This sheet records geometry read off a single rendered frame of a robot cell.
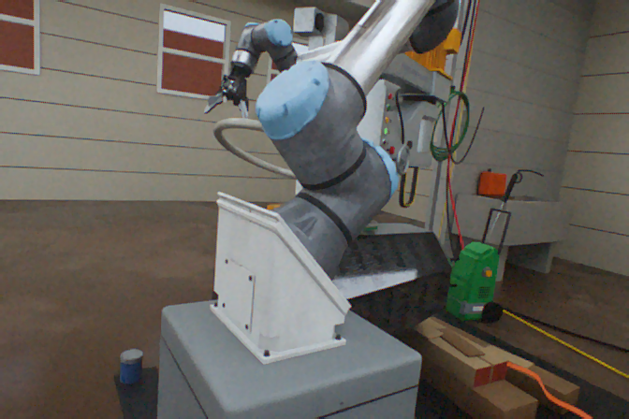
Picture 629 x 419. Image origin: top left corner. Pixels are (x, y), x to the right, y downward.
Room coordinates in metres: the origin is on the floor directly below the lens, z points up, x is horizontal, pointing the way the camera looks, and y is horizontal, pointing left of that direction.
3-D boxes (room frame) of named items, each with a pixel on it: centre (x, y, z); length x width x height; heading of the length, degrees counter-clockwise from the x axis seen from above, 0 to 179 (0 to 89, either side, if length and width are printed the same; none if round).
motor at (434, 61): (2.59, -0.58, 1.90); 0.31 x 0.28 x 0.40; 58
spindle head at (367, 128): (2.11, -0.26, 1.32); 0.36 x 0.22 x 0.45; 148
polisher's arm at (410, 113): (2.37, -0.44, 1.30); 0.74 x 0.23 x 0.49; 148
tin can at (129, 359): (1.89, 0.82, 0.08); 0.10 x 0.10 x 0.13
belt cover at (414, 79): (2.34, -0.40, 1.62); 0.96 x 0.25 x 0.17; 148
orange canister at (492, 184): (4.87, -2.06, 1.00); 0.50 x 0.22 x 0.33; 124
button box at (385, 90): (1.93, -0.27, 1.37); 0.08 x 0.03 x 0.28; 148
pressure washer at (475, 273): (3.22, -1.32, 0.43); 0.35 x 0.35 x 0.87; 18
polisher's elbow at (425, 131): (2.60, -0.57, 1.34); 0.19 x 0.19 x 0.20
